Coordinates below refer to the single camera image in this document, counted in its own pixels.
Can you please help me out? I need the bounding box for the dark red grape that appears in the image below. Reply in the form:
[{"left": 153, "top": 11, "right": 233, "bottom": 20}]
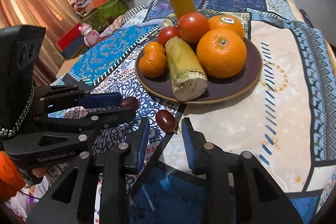
[
  {"left": 120, "top": 97, "right": 138, "bottom": 110},
  {"left": 155, "top": 110, "right": 178, "bottom": 134}
]

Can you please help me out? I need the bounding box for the dark purple plate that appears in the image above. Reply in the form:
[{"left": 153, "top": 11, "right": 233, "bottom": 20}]
[{"left": 134, "top": 38, "right": 263, "bottom": 105}]

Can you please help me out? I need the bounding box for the dark blue box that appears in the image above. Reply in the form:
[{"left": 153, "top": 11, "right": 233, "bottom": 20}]
[{"left": 62, "top": 35, "right": 88, "bottom": 59}]

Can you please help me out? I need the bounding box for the dark bag beside bed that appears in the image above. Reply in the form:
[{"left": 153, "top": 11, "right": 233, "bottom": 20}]
[{"left": 299, "top": 9, "right": 314, "bottom": 28}]

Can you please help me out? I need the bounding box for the sugarcane piece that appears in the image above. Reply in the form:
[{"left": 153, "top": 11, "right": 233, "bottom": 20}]
[
  {"left": 169, "top": 0, "right": 196, "bottom": 19},
  {"left": 165, "top": 37, "right": 208, "bottom": 102}
]

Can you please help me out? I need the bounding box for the pink rabbit toy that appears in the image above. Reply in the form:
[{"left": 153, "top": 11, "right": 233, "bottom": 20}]
[{"left": 78, "top": 23, "right": 100, "bottom": 48}]

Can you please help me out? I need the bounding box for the orange striped curtain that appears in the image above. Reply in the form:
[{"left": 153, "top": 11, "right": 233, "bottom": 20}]
[{"left": 1, "top": 0, "right": 80, "bottom": 85}]

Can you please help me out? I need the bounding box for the red tomato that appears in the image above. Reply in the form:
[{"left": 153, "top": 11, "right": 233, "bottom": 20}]
[
  {"left": 177, "top": 12, "right": 210, "bottom": 44},
  {"left": 158, "top": 26, "right": 180, "bottom": 47}
]

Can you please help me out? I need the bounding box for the cardboard box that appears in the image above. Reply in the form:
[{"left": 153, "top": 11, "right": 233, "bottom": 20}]
[{"left": 56, "top": 57, "right": 80, "bottom": 79}]

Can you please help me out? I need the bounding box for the small mandarin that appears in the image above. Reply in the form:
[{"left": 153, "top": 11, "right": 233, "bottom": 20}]
[
  {"left": 143, "top": 42, "right": 166, "bottom": 55},
  {"left": 139, "top": 51, "right": 167, "bottom": 79}
]

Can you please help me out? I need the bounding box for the plain large orange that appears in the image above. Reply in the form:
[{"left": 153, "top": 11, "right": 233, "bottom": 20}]
[{"left": 196, "top": 28, "right": 247, "bottom": 79}]

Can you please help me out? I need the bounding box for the patchwork patterned bedspread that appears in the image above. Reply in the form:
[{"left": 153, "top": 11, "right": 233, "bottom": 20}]
[{"left": 67, "top": 0, "right": 335, "bottom": 223}]

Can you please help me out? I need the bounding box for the red box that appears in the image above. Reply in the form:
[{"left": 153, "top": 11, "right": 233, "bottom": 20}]
[{"left": 55, "top": 23, "right": 81, "bottom": 52}]

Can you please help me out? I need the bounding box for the stickered large orange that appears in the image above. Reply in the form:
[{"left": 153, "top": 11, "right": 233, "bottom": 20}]
[{"left": 209, "top": 15, "right": 244, "bottom": 39}]

